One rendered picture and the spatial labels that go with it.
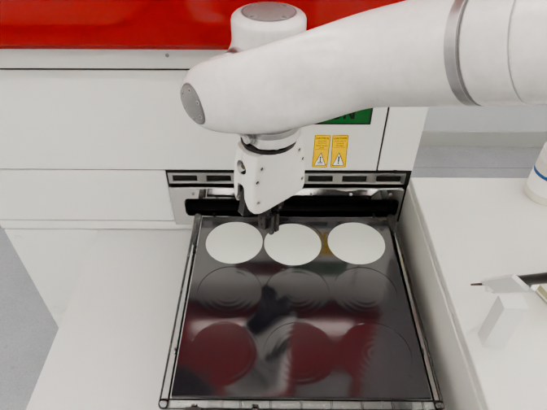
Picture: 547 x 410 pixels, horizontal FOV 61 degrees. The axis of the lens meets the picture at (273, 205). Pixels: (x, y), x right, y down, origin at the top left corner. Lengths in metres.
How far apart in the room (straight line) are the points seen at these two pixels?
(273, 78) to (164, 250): 0.57
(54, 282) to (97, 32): 0.67
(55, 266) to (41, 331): 0.84
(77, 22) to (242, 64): 0.32
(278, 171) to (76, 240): 0.56
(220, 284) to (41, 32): 0.45
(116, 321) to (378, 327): 0.44
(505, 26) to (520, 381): 0.44
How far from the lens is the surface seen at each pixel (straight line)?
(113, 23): 0.70
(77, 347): 0.85
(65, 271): 1.15
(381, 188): 0.88
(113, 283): 0.91
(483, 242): 0.80
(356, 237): 0.84
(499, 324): 0.64
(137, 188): 0.91
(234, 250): 0.81
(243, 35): 0.52
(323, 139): 0.81
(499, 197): 0.90
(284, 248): 0.81
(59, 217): 1.03
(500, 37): 0.35
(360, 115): 0.79
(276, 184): 0.63
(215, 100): 0.47
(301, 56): 0.43
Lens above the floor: 1.50
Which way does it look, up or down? 42 degrees down
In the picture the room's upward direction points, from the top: straight up
